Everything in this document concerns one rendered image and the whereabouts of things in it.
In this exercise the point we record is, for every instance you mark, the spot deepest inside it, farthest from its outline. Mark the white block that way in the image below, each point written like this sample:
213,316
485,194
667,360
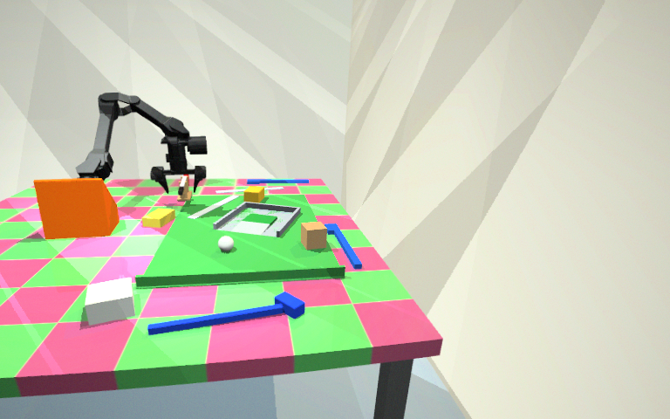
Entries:
109,300

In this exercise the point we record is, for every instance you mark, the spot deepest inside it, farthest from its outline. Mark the white golf ball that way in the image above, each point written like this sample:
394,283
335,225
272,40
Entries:
226,244

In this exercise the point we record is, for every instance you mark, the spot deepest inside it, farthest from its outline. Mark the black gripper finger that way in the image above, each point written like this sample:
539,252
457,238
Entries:
196,183
164,184

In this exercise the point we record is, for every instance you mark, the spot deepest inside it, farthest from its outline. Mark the green flat mat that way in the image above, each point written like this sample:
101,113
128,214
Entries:
191,245

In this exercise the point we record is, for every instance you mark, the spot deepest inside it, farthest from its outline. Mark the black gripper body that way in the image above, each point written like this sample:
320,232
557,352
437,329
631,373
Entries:
178,166

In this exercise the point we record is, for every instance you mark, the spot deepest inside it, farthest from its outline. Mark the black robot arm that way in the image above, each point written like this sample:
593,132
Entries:
99,163

